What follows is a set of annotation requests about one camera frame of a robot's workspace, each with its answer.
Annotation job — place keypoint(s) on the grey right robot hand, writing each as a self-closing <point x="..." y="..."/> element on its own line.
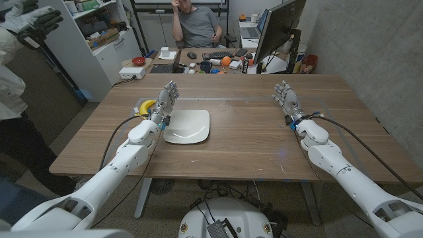
<point x="291" y="102"/>

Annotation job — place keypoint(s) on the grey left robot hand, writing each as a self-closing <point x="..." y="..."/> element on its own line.
<point x="165" y="102"/>

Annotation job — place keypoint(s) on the yellow toy banana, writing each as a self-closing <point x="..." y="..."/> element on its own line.
<point x="145" y="105"/>

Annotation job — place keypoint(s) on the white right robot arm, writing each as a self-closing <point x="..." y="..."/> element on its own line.
<point x="347" y="175"/>

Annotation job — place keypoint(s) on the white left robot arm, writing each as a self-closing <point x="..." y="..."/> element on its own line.
<point x="105" y="178"/>

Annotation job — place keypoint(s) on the white paper plate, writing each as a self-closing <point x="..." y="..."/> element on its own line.
<point x="188" y="127"/>

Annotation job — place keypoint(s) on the black laptop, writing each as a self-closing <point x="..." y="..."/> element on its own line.
<point x="162" y="68"/>

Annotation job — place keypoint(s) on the red bag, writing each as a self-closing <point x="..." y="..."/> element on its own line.
<point x="309" y="63"/>

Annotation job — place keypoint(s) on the white rectangular device box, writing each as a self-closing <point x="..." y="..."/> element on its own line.
<point x="132" y="72"/>

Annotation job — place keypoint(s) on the red bowl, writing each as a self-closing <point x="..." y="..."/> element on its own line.
<point x="138" y="61"/>

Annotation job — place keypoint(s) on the small white block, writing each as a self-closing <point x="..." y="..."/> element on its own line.
<point x="165" y="52"/>

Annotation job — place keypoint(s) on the black monitor stand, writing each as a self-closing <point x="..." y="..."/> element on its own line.
<point x="294" y="49"/>

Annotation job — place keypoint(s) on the dark blue mug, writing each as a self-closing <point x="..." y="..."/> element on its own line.
<point x="205" y="66"/>

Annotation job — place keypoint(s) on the black computer mouse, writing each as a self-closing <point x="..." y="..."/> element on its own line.
<point x="191" y="55"/>

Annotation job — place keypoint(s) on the black can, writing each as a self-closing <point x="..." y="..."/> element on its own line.
<point x="245" y="66"/>

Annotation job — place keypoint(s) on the wooden office desk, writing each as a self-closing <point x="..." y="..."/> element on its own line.
<point x="198" y="49"/>

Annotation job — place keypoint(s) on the white bottle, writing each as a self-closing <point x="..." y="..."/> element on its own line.
<point x="215" y="61"/>

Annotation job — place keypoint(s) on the small white box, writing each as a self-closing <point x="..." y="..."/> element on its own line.
<point x="235" y="64"/>

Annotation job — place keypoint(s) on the large wooden table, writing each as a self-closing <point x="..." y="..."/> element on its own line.
<point x="248" y="155"/>

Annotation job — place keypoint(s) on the black keyboard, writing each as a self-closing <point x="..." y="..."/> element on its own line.
<point x="216" y="55"/>

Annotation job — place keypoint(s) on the black smartphone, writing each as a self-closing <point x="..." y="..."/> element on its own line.
<point x="241" y="52"/>

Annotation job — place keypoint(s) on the white side table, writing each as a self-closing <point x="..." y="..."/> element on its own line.
<point x="248" y="43"/>

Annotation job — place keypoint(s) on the black computer monitor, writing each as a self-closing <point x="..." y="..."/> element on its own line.
<point x="277" y="29"/>

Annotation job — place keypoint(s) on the orange ball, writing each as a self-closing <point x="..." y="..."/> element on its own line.
<point x="226" y="61"/>

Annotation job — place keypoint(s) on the silver laptop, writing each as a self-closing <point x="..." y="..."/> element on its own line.
<point x="251" y="32"/>

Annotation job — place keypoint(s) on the seated man grey t-shirt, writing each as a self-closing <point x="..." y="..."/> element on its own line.
<point x="198" y="26"/>

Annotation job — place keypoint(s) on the round black floor fan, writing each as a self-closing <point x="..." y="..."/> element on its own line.
<point x="162" y="185"/>

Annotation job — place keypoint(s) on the cardboard box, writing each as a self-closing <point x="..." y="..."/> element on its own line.
<point x="105" y="38"/>

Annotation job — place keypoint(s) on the white cup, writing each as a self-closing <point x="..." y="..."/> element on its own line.
<point x="254" y="18"/>

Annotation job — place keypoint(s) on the small orange object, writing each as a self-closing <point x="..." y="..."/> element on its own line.
<point x="243" y="17"/>

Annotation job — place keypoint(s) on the white shelf cabinet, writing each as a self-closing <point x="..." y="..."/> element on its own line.
<point x="76" y="63"/>

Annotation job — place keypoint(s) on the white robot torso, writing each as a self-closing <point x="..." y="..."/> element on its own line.
<point x="238" y="215"/>

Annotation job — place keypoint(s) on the black white teleoperation glove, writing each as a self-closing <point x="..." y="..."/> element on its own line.
<point x="43" y="21"/>

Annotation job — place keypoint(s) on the standing person white jacket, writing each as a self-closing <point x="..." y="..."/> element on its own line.
<point x="10" y="86"/>

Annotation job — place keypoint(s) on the blue padded seat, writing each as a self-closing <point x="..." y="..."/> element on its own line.
<point x="20" y="201"/>

